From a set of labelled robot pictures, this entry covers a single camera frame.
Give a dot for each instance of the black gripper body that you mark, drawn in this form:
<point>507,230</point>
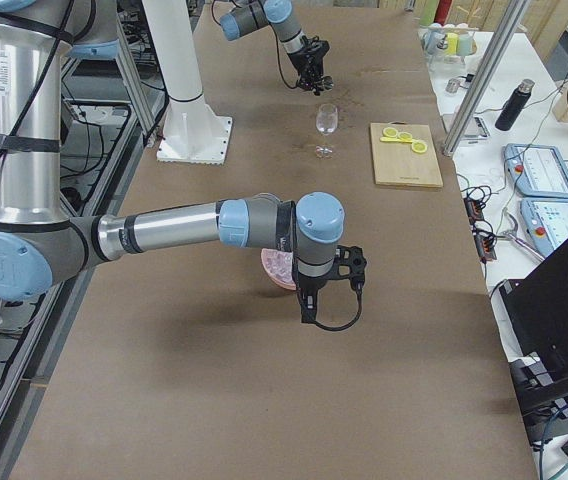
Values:
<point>309,286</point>
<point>305,59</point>

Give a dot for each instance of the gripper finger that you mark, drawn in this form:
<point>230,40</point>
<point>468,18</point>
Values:
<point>308,311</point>

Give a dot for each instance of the pink bowl of ice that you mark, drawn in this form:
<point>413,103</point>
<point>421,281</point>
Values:
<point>278,267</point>

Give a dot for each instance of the clear wine glass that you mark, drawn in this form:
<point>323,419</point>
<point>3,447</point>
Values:
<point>326,123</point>

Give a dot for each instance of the lemon slice one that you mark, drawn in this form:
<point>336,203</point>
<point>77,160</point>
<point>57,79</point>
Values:
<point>390,132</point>

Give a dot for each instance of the lemon slice two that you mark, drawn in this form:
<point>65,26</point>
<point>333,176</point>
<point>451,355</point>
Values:
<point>404,136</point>

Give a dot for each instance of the wooden cutting board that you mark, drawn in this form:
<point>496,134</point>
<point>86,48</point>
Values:
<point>395,164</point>

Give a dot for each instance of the lemon slice three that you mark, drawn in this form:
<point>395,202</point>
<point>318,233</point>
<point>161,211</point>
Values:
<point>419,147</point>

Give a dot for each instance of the yellow cup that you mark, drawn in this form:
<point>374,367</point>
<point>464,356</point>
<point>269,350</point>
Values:
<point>451,43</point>

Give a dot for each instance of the kitchen scale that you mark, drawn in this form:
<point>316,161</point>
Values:
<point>475,132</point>

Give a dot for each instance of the black thermos bottle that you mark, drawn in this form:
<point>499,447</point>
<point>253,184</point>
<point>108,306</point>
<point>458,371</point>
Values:
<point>514,105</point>

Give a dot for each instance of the black monitor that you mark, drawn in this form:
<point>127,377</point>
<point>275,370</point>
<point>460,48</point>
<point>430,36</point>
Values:
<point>538,310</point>

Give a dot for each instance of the teach pendant near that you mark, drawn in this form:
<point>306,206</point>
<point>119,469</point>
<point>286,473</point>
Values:
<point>546,222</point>

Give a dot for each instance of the teach pendant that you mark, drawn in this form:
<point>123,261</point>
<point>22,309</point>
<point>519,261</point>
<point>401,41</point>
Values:
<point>546,222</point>
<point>537,170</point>

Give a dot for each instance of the teach pendant far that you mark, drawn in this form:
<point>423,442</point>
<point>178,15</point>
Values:
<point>537,170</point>

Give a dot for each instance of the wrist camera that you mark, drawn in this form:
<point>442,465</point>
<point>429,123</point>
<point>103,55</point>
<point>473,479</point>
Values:
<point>350,264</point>

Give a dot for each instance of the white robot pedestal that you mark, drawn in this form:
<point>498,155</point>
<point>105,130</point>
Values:
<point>192,132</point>

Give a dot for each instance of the aluminium frame post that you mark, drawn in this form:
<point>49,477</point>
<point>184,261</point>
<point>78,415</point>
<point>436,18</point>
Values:
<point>493,54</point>

